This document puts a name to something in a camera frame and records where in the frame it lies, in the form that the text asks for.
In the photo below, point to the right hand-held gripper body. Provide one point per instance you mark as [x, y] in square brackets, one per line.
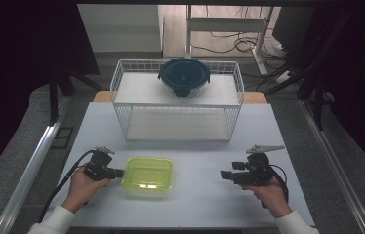
[257, 174]

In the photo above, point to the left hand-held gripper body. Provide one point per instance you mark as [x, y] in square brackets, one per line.
[101, 167]

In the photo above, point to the square container with green lid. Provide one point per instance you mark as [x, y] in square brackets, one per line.
[147, 174]

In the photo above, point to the round container with dark lid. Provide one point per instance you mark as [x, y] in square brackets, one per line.
[183, 74]

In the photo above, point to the person's right hand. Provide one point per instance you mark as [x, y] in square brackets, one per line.
[273, 196]

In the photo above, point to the person's left hand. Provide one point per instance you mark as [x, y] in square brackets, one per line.
[83, 190]

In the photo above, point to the wooden table under white board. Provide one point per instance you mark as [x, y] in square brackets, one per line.
[101, 97]

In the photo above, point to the black metal stand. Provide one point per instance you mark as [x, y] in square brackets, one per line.
[317, 110]
[53, 104]

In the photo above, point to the white power strip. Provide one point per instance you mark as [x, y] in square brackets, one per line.
[283, 77]

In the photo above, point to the black curtain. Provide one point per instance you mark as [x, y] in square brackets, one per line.
[362, 81]
[14, 65]

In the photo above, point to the white cabinet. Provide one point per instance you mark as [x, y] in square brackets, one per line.
[118, 29]

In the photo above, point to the aluminium rail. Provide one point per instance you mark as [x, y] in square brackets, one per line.
[333, 162]
[37, 152]

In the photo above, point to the white metal table frame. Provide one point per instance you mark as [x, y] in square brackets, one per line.
[226, 24]

